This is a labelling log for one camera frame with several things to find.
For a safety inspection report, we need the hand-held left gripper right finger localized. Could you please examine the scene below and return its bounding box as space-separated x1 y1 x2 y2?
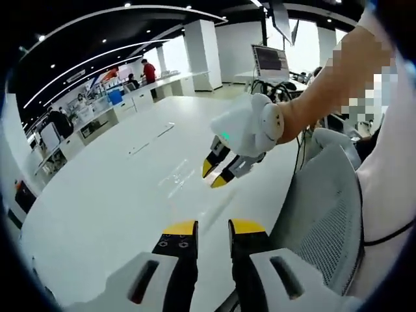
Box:
227 218 347 312

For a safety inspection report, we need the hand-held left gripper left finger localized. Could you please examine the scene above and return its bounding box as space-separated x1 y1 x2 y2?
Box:
97 219 200 312

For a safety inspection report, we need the computer monitor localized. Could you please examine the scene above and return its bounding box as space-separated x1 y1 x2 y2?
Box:
250 44 291 83

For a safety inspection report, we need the white pillar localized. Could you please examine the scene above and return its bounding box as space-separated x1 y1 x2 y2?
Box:
0 93 27 222
183 18 224 94

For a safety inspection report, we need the grey mesh office chair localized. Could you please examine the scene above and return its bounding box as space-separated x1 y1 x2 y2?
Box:
268 127 365 297

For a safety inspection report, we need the row of white desks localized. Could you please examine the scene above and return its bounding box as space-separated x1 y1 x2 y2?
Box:
31 73 183 177

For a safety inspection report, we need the blue crate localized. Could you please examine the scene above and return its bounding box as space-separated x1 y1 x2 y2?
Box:
107 90 125 107

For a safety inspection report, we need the hanging dark screen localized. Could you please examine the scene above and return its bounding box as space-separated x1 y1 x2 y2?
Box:
268 0 301 45

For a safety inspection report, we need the white rounded panel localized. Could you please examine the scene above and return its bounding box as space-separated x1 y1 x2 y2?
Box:
40 124 61 152

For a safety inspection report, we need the tangle of black cables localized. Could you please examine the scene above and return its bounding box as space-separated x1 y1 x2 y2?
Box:
251 79 313 102

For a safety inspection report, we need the thin black cable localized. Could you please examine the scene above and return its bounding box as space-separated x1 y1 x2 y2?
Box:
293 128 309 175
363 216 416 247

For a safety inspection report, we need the table cable slot cover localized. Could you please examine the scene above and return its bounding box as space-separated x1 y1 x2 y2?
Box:
127 121 177 156

